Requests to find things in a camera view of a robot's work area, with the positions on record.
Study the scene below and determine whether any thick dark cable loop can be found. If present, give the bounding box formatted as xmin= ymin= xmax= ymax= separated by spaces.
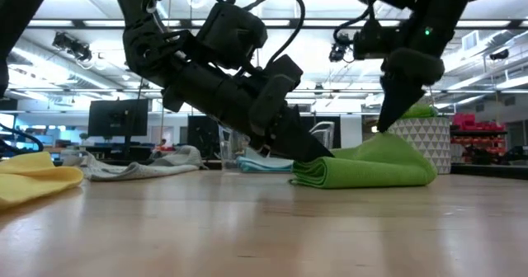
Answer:
xmin=0 ymin=122 xmax=45 ymax=154

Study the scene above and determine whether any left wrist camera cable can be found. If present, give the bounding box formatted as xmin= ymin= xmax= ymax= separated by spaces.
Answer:
xmin=243 ymin=0 xmax=306 ymax=68

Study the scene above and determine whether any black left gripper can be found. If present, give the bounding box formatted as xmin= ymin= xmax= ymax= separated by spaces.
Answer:
xmin=163 ymin=60 xmax=334 ymax=163

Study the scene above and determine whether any black overhead light beam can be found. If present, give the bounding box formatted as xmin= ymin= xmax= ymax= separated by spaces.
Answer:
xmin=26 ymin=19 xmax=528 ymax=31

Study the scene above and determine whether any clear plastic bin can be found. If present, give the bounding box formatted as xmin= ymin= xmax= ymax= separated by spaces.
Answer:
xmin=218 ymin=121 xmax=336 ymax=173

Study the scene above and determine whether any small dark monitor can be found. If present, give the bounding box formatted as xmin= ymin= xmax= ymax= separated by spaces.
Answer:
xmin=187 ymin=115 xmax=222 ymax=158

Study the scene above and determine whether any succulent in white patterned pot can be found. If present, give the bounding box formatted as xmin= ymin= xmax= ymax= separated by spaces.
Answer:
xmin=387 ymin=102 xmax=452 ymax=175

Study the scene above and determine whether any yellow microfiber towel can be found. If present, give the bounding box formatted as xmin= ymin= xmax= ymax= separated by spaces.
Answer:
xmin=0 ymin=151 xmax=85 ymax=212

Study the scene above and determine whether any black ceiling-mounted device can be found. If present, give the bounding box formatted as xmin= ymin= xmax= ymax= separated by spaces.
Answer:
xmin=52 ymin=31 xmax=92 ymax=63

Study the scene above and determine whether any shelf with red bins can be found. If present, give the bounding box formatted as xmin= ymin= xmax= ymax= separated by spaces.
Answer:
xmin=450 ymin=112 xmax=508 ymax=165

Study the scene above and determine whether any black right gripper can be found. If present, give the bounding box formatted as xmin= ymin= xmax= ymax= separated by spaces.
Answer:
xmin=375 ymin=0 xmax=459 ymax=134

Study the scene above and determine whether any blue microfiber towel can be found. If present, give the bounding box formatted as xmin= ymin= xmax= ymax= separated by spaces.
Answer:
xmin=237 ymin=155 xmax=295 ymax=174

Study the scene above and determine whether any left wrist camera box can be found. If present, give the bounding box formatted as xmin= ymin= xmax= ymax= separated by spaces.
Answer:
xmin=263 ymin=54 xmax=304 ymax=91

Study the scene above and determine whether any large black monitor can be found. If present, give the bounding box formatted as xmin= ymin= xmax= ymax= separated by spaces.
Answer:
xmin=87 ymin=98 xmax=150 ymax=150

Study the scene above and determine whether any black ceiling-hung camera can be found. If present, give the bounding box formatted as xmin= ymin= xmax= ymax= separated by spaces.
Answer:
xmin=328 ymin=41 xmax=351 ymax=63

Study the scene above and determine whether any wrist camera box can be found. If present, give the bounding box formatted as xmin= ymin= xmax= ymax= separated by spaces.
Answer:
xmin=352 ymin=19 xmax=397 ymax=60
xmin=263 ymin=54 xmax=304 ymax=91

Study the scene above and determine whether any green microfiber towel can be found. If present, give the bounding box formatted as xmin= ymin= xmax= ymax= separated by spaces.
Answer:
xmin=288 ymin=132 xmax=438 ymax=190

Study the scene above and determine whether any grey microfiber towel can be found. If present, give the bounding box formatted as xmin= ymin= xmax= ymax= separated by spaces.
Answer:
xmin=61 ymin=144 xmax=207 ymax=182

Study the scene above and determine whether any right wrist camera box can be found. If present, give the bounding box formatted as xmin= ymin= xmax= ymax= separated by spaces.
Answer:
xmin=352 ymin=19 xmax=397 ymax=60

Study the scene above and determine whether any person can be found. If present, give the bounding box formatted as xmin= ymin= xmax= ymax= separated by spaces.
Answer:
xmin=153 ymin=138 xmax=174 ymax=153

